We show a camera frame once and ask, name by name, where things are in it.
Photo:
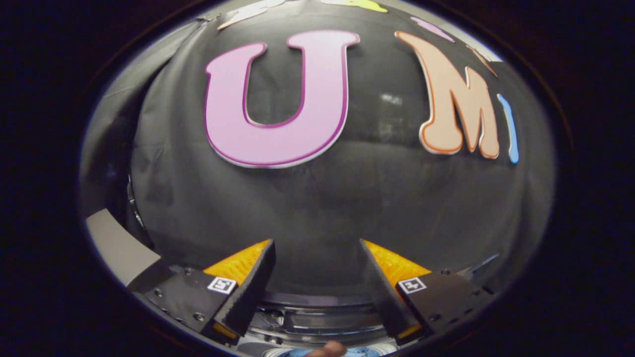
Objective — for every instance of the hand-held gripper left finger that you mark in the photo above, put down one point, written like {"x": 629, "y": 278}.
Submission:
{"x": 248, "y": 292}

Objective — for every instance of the beige cabinet with dark frame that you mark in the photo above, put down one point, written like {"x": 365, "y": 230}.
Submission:
{"x": 119, "y": 248}

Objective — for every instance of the light blue cloth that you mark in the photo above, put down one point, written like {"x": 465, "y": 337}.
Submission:
{"x": 362, "y": 352}

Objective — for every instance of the grey washing machine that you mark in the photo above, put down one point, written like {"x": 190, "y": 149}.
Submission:
{"x": 317, "y": 320}

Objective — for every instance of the backdrop stand pole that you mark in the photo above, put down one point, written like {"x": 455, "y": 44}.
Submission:
{"x": 135, "y": 208}

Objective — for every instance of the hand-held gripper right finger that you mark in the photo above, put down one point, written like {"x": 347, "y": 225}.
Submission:
{"x": 382, "y": 292}

